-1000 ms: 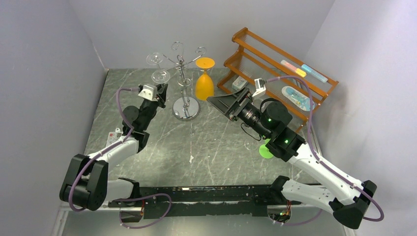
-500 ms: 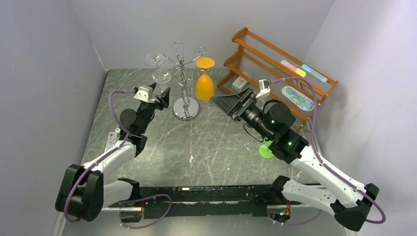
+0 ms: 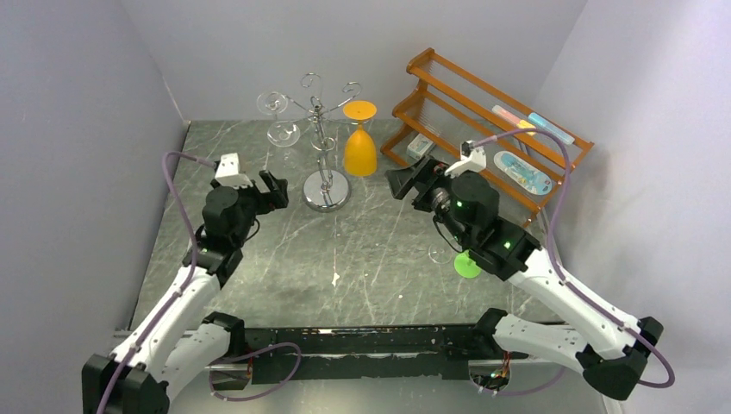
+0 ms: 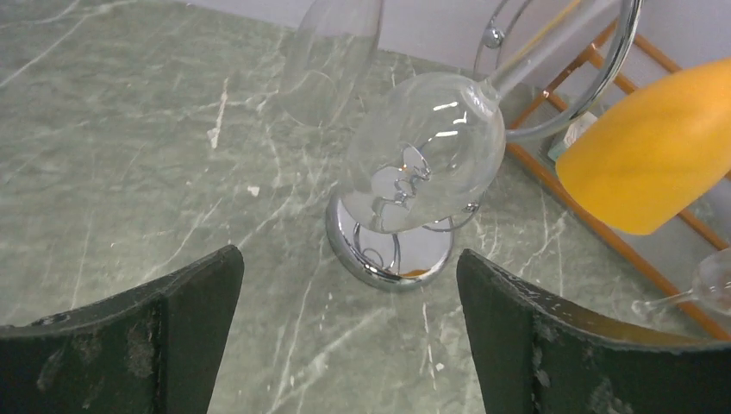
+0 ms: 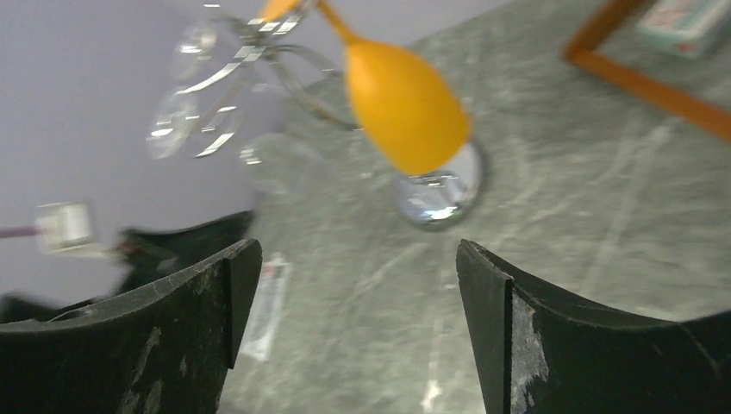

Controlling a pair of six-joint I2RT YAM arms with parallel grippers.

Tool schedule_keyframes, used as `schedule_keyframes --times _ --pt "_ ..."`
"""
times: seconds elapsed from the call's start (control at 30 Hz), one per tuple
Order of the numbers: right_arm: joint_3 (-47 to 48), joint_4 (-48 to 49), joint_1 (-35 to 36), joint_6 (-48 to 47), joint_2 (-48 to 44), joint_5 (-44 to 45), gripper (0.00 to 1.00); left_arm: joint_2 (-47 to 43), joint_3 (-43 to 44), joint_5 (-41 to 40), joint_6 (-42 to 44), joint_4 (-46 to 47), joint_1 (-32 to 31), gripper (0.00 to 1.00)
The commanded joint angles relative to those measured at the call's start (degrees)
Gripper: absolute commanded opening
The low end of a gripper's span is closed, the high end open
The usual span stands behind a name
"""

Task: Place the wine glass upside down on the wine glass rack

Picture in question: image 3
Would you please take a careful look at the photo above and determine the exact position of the orange plastic goblet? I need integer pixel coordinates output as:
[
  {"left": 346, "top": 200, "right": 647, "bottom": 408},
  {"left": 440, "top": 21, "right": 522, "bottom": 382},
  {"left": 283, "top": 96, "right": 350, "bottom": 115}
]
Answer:
[{"left": 343, "top": 100, "right": 378, "bottom": 177}]

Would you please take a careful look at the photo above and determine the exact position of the clear glass front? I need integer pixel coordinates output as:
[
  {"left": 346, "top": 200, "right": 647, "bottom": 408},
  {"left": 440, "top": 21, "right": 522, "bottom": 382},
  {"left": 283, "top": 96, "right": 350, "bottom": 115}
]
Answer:
[{"left": 428, "top": 244, "right": 455, "bottom": 265}]

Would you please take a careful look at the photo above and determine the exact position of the clear wine glass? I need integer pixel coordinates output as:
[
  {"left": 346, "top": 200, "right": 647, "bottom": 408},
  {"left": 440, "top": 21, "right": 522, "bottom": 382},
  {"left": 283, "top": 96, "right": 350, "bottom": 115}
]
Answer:
[{"left": 256, "top": 91, "right": 289, "bottom": 117}]

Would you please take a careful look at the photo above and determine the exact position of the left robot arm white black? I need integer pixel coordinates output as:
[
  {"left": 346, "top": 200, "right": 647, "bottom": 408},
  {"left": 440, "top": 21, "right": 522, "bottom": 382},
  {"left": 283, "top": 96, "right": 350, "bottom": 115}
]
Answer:
[{"left": 82, "top": 170, "right": 289, "bottom": 413}]

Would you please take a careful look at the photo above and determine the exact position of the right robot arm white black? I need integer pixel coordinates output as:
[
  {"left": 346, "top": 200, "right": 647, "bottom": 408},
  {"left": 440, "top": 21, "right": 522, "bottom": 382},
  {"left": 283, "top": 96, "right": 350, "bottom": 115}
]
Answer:
[{"left": 384, "top": 156, "right": 664, "bottom": 401}]

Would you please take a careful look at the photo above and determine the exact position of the chrome wine glass rack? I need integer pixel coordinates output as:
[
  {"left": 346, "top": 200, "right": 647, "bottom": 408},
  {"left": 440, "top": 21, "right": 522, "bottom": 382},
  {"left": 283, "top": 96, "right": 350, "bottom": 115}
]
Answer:
[{"left": 271, "top": 72, "right": 362, "bottom": 213}]

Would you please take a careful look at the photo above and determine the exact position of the small teal white box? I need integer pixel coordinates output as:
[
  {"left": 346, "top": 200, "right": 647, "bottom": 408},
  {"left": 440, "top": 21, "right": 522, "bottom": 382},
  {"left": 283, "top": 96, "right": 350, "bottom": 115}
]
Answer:
[{"left": 406, "top": 134, "right": 434, "bottom": 160}]

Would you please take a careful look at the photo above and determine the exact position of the green plastic goblet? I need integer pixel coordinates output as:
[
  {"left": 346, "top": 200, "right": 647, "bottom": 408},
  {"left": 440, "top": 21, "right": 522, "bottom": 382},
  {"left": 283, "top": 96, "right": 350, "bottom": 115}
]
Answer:
[{"left": 453, "top": 251, "right": 482, "bottom": 279}]

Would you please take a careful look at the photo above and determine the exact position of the orange wooden shelf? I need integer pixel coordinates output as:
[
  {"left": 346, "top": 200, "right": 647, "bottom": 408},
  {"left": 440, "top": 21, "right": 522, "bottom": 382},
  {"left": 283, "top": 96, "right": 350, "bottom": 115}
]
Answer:
[{"left": 380, "top": 47, "right": 594, "bottom": 226}]

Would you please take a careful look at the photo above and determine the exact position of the pink yellow highlighter pack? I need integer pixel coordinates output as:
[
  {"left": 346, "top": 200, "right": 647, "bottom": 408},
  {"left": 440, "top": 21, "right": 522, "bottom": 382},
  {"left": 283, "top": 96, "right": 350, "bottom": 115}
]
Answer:
[{"left": 491, "top": 104, "right": 536, "bottom": 136}]

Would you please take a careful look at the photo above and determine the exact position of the light blue highlighter pack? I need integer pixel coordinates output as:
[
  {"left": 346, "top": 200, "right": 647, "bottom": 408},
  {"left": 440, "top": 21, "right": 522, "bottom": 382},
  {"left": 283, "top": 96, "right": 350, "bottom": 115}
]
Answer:
[{"left": 528, "top": 112, "right": 575, "bottom": 145}]

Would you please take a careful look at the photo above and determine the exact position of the black base bar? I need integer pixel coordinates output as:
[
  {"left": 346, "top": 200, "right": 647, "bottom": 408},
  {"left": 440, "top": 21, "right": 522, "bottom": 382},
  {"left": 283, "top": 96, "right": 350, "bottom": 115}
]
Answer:
[{"left": 197, "top": 310, "right": 529, "bottom": 384}]

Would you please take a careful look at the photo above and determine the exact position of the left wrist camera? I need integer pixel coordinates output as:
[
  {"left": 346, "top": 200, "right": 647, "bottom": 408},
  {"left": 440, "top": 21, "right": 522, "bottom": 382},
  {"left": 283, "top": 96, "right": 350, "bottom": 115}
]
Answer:
[{"left": 214, "top": 153, "right": 253, "bottom": 189}]

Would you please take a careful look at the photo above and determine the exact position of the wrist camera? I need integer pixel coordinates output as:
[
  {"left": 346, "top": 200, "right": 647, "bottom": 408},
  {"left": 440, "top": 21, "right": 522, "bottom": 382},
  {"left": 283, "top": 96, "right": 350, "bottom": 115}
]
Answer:
[
  {"left": 445, "top": 141, "right": 487, "bottom": 179},
  {"left": 214, "top": 153, "right": 253, "bottom": 189}
]

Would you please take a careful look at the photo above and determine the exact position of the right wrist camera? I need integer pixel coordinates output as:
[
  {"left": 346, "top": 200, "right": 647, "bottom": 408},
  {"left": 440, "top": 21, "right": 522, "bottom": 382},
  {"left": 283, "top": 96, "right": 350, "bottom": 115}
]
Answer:
[{"left": 445, "top": 141, "right": 487, "bottom": 179}]

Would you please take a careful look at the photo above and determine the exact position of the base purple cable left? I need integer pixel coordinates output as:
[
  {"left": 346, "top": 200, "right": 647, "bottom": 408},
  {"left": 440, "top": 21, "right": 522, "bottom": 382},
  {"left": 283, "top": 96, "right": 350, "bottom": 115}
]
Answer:
[{"left": 208, "top": 342, "right": 303, "bottom": 402}]

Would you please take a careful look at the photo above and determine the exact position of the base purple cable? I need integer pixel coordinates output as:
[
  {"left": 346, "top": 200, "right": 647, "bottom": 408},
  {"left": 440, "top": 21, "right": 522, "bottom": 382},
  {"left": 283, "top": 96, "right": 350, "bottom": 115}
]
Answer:
[
  {"left": 478, "top": 365, "right": 566, "bottom": 398},
  {"left": 208, "top": 342, "right": 303, "bottom": 402}
]

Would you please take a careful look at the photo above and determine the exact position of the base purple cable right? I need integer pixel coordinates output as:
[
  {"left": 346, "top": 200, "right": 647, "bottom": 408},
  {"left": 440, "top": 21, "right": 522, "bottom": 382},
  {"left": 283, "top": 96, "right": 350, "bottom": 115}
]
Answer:
[{"left": 478, "top": 365, "right": 566, "bottom": 398}]

